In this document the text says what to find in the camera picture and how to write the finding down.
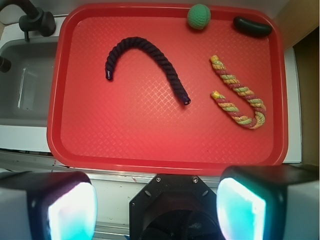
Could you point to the grey toy sink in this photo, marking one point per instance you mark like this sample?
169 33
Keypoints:
25 89

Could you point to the black oblong toy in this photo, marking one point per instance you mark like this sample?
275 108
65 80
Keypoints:
251 28

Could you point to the red plastic tray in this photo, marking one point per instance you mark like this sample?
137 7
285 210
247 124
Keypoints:
132 84

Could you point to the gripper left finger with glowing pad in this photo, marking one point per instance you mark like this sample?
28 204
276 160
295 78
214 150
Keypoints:
47 206

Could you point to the black faucet knob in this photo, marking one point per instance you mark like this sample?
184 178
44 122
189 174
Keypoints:
5 65

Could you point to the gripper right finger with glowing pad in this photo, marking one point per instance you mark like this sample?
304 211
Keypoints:
280 202

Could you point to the green textured ball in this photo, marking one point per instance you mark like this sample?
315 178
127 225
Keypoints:
198 16

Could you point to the black toy faucet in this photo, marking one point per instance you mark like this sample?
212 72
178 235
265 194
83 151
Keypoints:
35 19

